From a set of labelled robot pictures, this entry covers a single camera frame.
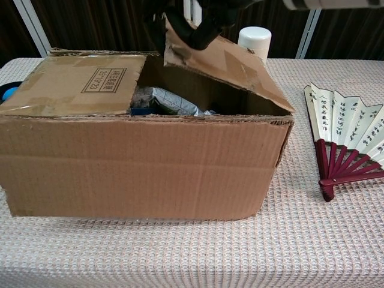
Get pink waffle tablecloth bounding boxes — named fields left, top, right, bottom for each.
left=0, top=56, right=384, bottom=288

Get paper folding fan red ribs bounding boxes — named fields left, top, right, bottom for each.
left=303, top=82, right=384, bottom=203

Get white silver snack bag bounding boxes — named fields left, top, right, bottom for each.
left=131, top=86, right=217, bottom=118

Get blue ball in black cup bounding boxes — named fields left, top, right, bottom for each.
left=0, top=80, right=23, bottom=105

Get white frame post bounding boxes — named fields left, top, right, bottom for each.
left=182, top=0, right=202, bottom=27
left=295, top=8, right=322, bottom=59
left=13, top=0, right=52, bottom=58

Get brown cardboard box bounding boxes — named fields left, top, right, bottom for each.
left=0, top=18, right=296, bottom=222

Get white cylindrical bottle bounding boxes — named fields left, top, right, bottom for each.
left=238, top=26, right=272, bottom=65

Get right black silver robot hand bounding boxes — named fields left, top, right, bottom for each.
left=143, top=0, right=259, bottom=51

